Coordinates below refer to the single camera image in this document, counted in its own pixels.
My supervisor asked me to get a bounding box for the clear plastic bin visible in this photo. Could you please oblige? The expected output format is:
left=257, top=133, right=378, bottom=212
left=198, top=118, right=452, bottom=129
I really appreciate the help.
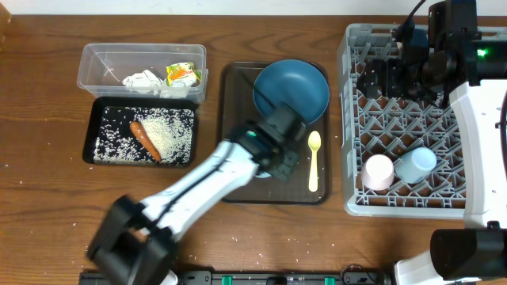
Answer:
left=77, top=43, right=208, bottom=104

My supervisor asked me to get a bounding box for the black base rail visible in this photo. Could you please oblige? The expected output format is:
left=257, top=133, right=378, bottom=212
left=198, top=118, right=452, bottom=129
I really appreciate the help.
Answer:
left=78, top=269, right=397, bottom=285

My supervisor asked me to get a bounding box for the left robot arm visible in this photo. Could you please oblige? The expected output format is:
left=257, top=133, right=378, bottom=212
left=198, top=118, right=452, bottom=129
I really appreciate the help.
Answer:
left=86, top=121, right=306, bottom=284

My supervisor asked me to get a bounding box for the white tissue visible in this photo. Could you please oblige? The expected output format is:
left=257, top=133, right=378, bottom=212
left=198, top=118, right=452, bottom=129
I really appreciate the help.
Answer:
left=159, top=86, right=189, bottom=100

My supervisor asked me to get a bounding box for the dark brown serving tray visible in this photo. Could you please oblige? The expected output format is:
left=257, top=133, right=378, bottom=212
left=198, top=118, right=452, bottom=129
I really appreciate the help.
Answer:
left=217, top=62, right=332, bottom=205

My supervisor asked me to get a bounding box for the pink cup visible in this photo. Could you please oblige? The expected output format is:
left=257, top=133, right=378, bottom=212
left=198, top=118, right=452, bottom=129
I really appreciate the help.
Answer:
left=360, top=154, right=395, bottom=191

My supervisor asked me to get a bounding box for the light blue rice bowl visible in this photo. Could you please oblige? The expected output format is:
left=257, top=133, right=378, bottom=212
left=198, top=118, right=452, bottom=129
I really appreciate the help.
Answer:
left=255, top=171, right=272, bottom=179

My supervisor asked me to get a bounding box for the grey dishwasher rack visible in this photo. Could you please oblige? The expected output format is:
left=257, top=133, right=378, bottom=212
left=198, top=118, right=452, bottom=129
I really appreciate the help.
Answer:
left=337, top=23, right=507, bottom=221

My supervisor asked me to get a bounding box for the orange carrot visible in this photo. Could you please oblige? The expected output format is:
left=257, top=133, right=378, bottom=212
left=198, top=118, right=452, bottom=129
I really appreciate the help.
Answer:
left=130, top=121, right=162, bottom=162

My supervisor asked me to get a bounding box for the black waste tray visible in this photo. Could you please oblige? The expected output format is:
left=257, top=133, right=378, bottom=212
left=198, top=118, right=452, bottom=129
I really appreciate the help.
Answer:
left=82, top=97, right=198, bottom=167

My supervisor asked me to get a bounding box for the blue cup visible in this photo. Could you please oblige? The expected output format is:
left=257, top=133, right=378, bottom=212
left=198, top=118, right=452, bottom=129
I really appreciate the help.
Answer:
left=395, top=147, right=437, bottom=184

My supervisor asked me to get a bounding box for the white rice pile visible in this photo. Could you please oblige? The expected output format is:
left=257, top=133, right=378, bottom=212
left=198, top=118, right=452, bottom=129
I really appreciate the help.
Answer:
left=91, top=106, right=196, bottom=166

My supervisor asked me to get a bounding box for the green yellow snack wrapper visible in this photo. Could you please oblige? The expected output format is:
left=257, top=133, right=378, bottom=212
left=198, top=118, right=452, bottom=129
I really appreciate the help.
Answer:
left=166, top=62, right=202, bottom=88

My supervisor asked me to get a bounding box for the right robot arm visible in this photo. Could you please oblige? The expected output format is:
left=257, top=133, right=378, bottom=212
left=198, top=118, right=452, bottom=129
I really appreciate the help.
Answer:
left=356, top=0, right=506, bottom=284

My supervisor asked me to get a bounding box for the yellow plastic spoon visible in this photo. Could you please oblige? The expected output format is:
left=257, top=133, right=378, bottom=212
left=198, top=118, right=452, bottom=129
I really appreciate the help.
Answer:
left=307, top=131, right=322, bottom=192

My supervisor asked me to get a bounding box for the blue plate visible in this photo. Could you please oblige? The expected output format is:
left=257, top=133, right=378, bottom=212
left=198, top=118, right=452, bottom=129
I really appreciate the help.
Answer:
left=253, top=59, right=330, bottom=124

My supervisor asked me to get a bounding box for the white napkin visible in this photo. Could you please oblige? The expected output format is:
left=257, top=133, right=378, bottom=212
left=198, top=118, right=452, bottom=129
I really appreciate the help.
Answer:
left=122, top=70, right=163, bottom=95

